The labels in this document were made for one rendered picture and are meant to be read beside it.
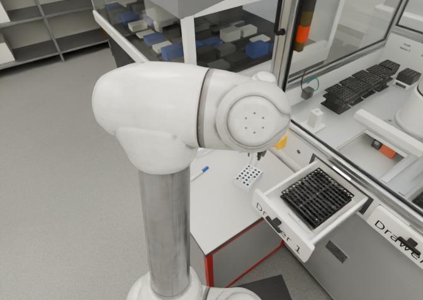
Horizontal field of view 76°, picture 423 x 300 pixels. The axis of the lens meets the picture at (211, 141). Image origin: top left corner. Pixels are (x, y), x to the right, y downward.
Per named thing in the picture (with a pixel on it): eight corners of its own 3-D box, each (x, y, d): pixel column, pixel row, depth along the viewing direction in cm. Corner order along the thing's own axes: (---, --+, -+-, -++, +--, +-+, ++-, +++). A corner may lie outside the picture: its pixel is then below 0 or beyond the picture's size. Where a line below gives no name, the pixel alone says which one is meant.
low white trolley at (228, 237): (210, 308, 158) (205, 255, 104) (162, 227, 195) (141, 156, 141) (282, 253, 180) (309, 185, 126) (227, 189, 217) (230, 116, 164)
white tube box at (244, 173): (247, 192, 124) (248, 187, 121) (233, 183, 128) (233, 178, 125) (262, 175, 131) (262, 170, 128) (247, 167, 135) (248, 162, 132)
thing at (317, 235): (304, 255, 96) (309, 247, 92) (257, 203, 112) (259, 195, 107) (372, 200, 111) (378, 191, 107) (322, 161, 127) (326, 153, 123)
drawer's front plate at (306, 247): (304, 263, 95) (311, 250, 88) (251, 204, 113) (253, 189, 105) (307, 260, 96) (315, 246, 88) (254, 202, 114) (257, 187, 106)
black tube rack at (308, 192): (311, 233, 101) (316, 224, 97) (279, 200, 112) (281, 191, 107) (349, 204, 110) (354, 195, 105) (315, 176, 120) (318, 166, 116)
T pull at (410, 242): (418, 256, 88) (420, 255, 87) (396, 239, 93) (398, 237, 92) (423, 250, 90) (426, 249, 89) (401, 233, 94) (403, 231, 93)
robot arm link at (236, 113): (293, 78, 49) (220, 70, 51) (308, 74, 32) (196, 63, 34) (282, 147, 52) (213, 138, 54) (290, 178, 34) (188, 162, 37)
